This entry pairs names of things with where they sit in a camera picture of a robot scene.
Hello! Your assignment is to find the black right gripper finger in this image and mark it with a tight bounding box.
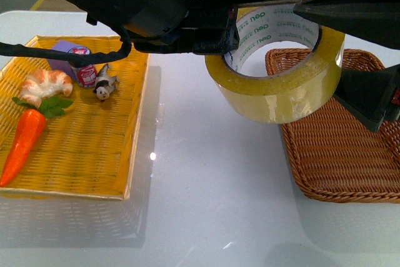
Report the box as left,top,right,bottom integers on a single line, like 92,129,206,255
293,0,399,50

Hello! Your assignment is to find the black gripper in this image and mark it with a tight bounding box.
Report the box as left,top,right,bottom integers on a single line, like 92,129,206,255
124,0,300,54

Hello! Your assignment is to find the yellow packing tape roll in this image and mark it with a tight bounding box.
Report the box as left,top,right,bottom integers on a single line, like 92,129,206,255
205,4,345,124

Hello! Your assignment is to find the yellow woven basket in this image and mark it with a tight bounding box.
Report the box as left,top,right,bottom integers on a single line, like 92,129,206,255
1,36,149,201

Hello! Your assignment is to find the panda figurine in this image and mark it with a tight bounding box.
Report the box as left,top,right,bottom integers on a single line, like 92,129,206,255
93,63,120,102

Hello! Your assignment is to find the red white can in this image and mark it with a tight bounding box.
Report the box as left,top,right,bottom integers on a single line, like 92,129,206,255
68,45,97,88

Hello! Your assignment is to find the purple box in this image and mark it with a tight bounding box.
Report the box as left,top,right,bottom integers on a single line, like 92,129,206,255
46,39,83,81

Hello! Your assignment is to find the croissant bread toy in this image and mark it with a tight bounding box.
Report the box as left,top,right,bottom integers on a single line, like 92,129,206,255
19,69,73,108

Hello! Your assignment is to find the orange carrot toy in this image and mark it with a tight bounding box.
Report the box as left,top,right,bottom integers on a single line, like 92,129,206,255
1,96,73,188

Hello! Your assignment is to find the black braided cable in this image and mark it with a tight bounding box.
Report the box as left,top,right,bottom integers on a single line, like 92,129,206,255
0,26,133,68

